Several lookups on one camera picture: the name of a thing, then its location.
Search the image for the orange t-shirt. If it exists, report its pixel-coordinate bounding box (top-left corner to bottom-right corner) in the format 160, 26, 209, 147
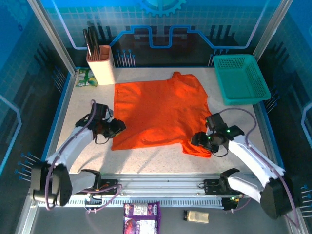
111, 71, 212, 158

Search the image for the green snack packet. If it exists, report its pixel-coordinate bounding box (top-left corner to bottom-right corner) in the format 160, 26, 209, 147
76, 68, 98, 87

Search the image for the beige knife block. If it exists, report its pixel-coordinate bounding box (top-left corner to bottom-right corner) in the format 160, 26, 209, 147
86, 45, 116, 85

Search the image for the teal plastic basket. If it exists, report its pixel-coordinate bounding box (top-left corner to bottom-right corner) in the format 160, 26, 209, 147
213, 54, 272, 106

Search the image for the small beige packet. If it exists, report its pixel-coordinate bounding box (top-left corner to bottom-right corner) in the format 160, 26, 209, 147
182, 210, 210, 224

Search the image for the purple snack packet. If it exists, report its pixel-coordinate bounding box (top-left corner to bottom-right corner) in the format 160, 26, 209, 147
122, 201, 161, 234

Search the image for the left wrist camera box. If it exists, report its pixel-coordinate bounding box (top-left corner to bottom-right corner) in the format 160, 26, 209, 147
93, 103, 114, 120

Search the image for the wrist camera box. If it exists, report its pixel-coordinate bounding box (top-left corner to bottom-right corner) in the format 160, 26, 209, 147
93, 103, 114, 120
205, 113, 229, 134

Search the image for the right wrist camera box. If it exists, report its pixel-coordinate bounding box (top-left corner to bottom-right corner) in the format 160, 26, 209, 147
205, 113, 229, 134

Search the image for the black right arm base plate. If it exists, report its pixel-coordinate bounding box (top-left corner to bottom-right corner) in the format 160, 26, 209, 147
203, 179, 229, 195

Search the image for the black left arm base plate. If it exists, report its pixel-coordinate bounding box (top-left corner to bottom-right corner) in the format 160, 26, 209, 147
96, 179, 118, 195

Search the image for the aluminium frame rail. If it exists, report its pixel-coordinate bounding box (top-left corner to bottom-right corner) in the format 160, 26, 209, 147
29, 173, 293, 196

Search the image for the slotted grey cable duct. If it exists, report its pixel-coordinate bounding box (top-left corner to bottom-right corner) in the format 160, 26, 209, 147
38, 196, 225, 208

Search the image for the black knife handle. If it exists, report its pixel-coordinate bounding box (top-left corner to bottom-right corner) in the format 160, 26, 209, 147
87, 26, 98, 56
82, 29, 92, 58
92, 26, 101, 49

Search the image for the aluminium corner post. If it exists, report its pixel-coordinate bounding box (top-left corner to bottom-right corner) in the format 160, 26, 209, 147
252, 0, 293, 64
27, 0, 77, 75

